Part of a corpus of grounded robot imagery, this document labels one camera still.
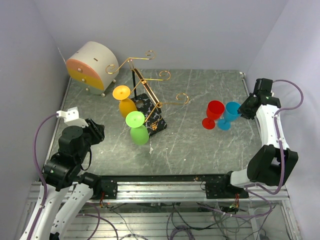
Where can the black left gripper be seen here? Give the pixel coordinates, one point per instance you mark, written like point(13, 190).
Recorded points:
point(96, 130)

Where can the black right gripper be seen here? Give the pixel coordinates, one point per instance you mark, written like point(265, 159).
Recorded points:
point(242, 110)

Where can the blue plastic wine glass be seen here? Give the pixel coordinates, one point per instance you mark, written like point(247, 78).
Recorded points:
point(230, 114)

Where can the red plastic wine glass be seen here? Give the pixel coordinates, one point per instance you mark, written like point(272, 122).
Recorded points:
point(214, 111)

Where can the green plastic wine glass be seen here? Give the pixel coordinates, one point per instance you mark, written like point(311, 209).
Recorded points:
point(138, 131)

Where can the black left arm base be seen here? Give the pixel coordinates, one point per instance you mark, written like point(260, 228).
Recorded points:
point(105, 188)

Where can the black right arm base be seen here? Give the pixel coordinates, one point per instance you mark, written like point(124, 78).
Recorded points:
point(218, 186)

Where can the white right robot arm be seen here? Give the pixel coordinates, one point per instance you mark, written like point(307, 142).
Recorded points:
point(272, 165)

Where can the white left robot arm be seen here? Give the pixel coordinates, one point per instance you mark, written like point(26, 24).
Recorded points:
point(64, 190)

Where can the orange plastic wine glass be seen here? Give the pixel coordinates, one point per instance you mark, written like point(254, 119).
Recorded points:
point(126, 105)

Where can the round pastel drawer box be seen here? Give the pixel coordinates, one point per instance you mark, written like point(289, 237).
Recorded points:
point(89, 67)

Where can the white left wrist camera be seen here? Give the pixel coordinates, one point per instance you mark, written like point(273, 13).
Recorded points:
point(71, 117)

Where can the gold wire glass rack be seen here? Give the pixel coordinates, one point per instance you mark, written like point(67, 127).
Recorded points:
point(144, 97)

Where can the aluminium frame rail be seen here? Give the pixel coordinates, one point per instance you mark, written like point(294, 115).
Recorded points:
point(152, 192)

